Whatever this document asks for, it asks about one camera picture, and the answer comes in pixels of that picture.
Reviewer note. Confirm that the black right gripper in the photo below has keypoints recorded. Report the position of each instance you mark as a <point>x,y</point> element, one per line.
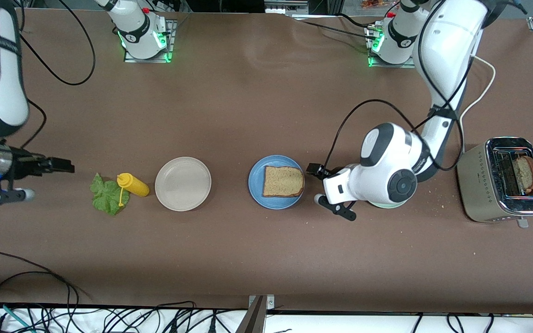
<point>27,165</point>

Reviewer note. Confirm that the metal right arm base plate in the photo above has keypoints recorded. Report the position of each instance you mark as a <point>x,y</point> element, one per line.
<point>170,32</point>

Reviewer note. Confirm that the grey metal mounting post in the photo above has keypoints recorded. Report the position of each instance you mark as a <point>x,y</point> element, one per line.
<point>257,319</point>

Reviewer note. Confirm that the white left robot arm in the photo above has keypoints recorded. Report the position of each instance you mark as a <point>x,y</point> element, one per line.
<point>451,46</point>

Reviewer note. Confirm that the orange snack packet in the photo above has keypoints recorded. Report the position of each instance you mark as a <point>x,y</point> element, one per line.
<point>377,4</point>

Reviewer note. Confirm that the green lettuce leaf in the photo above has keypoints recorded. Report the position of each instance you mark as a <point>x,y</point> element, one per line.
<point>104,199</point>

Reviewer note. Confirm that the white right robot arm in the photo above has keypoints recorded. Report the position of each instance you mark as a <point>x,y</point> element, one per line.
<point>9,92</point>

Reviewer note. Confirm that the brown bread slice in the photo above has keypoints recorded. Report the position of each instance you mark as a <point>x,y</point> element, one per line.
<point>284,181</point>
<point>528,175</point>

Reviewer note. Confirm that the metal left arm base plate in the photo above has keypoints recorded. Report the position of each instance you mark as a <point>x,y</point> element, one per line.
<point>393,65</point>

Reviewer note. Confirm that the grey metal rack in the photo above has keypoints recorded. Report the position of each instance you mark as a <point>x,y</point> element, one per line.
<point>287,7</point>

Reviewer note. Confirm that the blue round plate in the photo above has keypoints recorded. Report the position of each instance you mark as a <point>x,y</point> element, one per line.
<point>256,182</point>

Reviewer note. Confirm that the beige round plate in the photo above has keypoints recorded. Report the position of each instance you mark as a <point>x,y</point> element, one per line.
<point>183,184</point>

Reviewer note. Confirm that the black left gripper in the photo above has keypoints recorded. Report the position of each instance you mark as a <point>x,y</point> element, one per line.
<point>320,172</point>

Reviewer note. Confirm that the beige and chrome toaster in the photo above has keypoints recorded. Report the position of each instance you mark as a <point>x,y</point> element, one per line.
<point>477,185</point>

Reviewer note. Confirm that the white plastic strip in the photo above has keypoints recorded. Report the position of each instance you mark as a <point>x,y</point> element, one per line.
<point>308,17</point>

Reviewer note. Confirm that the pale green round plate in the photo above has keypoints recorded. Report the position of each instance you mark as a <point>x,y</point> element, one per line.
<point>387,205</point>

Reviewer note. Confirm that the yellow squeeze bottle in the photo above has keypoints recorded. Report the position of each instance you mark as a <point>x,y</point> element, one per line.
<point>134,185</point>

